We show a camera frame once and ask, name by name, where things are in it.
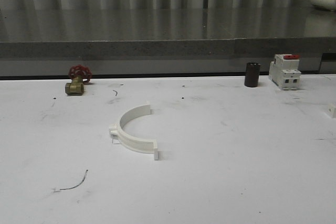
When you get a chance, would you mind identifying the dark brown cylindrical capacitor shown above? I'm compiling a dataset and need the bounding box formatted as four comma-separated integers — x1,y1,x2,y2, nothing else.
244,62,260,88

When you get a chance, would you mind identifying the brass valve red handwheel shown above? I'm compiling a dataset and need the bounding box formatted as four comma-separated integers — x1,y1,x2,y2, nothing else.
65,65,92,95

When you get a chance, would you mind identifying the grey stone counter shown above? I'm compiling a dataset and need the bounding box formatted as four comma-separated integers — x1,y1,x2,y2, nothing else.
1,7,335,79

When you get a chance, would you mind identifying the white circuit breaker red switch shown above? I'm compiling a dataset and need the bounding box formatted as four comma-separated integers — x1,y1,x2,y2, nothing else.
269,54,301,90

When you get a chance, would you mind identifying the white half pipe clamp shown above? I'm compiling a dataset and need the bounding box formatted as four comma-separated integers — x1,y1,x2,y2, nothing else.
109,102,159,161
327,103,336,118

